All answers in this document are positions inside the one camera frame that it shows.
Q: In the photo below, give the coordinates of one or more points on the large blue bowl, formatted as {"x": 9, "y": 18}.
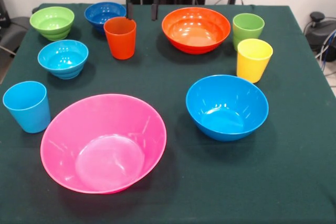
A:
{"x": 225, "y": 119}

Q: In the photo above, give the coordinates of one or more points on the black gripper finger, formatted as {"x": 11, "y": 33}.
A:
{"x": 129, "y": 9}
{"x": 155, "y": 9}

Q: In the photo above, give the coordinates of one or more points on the yellow cup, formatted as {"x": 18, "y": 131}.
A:
{"x": 253, "y": 61}

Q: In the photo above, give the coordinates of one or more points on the large orange bowl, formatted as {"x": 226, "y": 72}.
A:
{"x": 195, "y": 30}

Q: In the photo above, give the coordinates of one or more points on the orange cup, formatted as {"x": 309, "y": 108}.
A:
{"x": 120, "y": 40}

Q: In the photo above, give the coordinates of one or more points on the light blue ribbed bowl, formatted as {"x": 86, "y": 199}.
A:
{"x": 63, "y": 56}

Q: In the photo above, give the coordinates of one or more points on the green ribbed bowl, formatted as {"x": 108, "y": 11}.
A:
{"x": 52, "y": 22}

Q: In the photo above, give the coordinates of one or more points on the dark blue ribbed bowl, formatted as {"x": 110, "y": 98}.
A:
{"x": 99, "y": 14}

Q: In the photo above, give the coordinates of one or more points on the large pink bowl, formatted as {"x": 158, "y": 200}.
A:
{"x": 105, "y": 142}

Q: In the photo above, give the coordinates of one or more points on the light blue cup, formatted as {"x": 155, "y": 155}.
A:
{"x": 29, "y": 113}

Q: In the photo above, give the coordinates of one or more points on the dark green tablecloth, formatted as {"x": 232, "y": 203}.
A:
{"x": 236, "y": 182}

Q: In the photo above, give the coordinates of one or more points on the green cup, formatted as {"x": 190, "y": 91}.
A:
{"x": 248, "y": 27}

